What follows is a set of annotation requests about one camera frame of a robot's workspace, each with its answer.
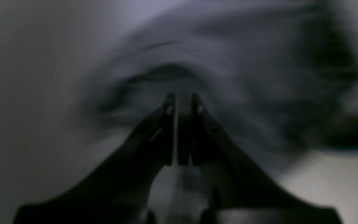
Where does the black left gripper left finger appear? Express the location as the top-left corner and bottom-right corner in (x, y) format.
(14, 94), (175, 224)

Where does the grey T-shirt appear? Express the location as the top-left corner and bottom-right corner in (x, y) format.
(69, 0), (358, 176)

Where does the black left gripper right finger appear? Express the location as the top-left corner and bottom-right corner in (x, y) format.
(177, 93), (342, 224)

